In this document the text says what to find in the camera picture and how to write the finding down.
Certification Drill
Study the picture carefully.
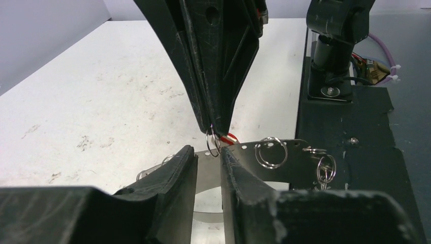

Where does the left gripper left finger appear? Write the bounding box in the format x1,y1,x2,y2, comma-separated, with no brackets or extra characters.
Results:
1,145,198,243

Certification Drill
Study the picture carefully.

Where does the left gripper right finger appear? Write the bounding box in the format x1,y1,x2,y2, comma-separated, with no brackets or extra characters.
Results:
220,146,421,243

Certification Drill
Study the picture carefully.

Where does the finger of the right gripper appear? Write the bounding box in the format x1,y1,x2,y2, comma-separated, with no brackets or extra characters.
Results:
179,1,267,135
134,0,210,133

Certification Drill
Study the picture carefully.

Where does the metal key holder ring plate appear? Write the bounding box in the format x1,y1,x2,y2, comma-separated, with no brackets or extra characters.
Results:
135,125,337,224

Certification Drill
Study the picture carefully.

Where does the red tagged key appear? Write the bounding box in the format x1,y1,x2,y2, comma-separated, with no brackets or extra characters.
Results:
219,133,239,145

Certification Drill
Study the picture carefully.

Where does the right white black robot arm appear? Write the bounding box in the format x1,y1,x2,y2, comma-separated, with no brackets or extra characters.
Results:
136,1,374,136

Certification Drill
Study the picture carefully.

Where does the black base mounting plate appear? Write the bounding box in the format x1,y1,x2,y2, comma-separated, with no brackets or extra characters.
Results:
294,26,428,244

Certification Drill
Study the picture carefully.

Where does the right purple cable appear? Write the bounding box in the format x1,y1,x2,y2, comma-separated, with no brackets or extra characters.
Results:
367,32,402,85

